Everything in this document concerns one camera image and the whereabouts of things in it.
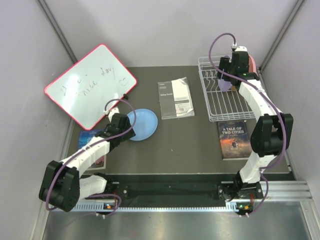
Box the pink plate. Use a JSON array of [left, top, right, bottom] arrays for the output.
[[248, 54, 257, 73]]

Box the purple plate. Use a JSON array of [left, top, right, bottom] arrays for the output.
[[218, 77, 233, 92]]

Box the blue plate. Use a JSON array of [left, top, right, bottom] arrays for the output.
[[130, 108, 158, 141]]

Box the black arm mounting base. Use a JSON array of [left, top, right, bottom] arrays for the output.
[[107, 174, 262, 201]]

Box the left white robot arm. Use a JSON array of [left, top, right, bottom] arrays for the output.
[[38, 108, 136, 212]]

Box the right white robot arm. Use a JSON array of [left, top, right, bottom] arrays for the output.
[[218, 46, 293, 198]]

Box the blue orange cover book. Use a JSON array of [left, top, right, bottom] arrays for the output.
[[78, 129, 107, 171]]

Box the pink framed whiteboard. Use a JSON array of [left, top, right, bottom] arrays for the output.
[[44, 44, 137, 130]]

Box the Tale of Two Cities book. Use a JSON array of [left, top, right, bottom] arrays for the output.
[[217, 120, 252, 161]]

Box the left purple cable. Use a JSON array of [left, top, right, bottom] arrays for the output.
[[44, 98, 137, 220]]

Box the purple cable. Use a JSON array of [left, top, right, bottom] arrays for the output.
[[208, 32, 286, 218], [44, 98, 137, 220]]

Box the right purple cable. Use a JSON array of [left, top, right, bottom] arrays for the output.
[[208, 32, 286, 218]]

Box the white wire dish rack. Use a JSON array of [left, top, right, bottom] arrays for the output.
[[197, 56, 255, 122]]

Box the white slotted cable duct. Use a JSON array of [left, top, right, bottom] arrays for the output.
[[70, 201, 250, 213]]

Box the aluminium frame rail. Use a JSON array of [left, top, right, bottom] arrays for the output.
[[39, 180, 314, 202]]

